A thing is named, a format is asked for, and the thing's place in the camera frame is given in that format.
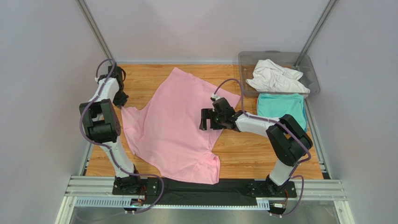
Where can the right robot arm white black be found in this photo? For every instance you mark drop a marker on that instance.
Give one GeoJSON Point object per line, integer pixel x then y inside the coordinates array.
{"type": "Point", "coordinates": [288, 139]}

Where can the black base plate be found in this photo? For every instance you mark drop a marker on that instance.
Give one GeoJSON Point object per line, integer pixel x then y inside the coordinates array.
{"type": "Point", "coordinates": [134, 185]}
{"type": "Point", "coordinates": [264, 189]}

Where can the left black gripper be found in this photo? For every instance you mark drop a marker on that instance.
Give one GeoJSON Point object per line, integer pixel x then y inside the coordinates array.
{"type": "Point", "coordinates": [121, 102]}

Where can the crumpled white t shirt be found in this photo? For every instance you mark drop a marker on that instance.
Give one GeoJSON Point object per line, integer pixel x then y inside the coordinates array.
{"type": "Point", "coordinates": [271, 77]}

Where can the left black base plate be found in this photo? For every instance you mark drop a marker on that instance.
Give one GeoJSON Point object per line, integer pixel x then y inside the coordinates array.
{"type": "Point", "coordinates": [134, 185]}

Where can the clear plastic bin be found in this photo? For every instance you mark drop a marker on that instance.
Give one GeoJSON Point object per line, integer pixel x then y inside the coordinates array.
{"type": "Point", "coordinates": [248, 60]}

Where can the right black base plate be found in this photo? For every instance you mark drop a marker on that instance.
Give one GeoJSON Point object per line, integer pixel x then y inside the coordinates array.
{"type": "Point", "coordinates": [264, 189]}

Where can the pink t shirt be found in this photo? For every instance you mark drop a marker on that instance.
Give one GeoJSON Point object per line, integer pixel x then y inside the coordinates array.
{"type": "Point", "coordinates": [166, 132]}

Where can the left aluminium corner post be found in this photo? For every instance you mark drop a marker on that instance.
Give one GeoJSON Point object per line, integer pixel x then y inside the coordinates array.
{"type": "Point", "coordinates": [82, 4]}

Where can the aluminium corner post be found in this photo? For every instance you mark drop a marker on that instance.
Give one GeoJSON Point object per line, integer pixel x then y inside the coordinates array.
{"type": "Point", "coordinates": [327, 11]}
{"type": "Point", "coordinates": [82, 4]}

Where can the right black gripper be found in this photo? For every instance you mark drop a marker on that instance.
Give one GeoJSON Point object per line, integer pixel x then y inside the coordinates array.
{"type": "Point", "coordinates": [210, 118]}

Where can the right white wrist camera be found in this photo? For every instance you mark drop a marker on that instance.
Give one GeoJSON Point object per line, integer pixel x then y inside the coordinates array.
{"type": "Point", "coordinates": [214, 96]}

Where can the right aluminium corner post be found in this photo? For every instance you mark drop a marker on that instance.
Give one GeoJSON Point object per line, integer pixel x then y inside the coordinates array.
{"type": "Point", "coordinates": [327, 11]}

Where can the folded teal t shirt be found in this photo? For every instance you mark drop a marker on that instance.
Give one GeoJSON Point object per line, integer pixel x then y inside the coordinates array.
{"type": "Point", "coordinates": [277, 105]}

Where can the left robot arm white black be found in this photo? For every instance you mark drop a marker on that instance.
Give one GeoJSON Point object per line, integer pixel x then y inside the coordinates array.
{"type": "Point", "coordinates": [100, 125]}

